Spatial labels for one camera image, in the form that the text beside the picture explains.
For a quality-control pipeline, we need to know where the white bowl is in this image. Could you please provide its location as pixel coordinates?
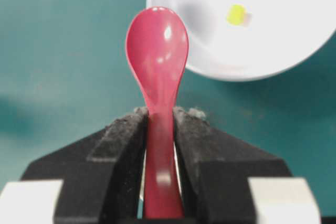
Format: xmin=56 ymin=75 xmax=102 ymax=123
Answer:
xmin=146 ymin=0 xmax=335 ymax=81

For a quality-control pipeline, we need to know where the red plastic spoon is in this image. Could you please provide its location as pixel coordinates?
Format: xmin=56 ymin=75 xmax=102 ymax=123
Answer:
xmin=125 ymin=6 xmax=188 ymax=219

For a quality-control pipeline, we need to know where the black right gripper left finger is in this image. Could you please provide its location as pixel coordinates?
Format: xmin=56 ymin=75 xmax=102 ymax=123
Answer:
xmin=0 ymin=107 xmax=148 ymax=224

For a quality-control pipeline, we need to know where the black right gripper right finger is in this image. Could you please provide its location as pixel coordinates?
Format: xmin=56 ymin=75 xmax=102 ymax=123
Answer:
xmin=172 ymin=106 xmax=323 ymax=224

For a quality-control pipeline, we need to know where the yellow hexagonal prism block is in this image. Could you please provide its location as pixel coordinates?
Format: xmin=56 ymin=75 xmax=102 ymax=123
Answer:
xmin=227 ymin=5 xmax=246 ymax=25

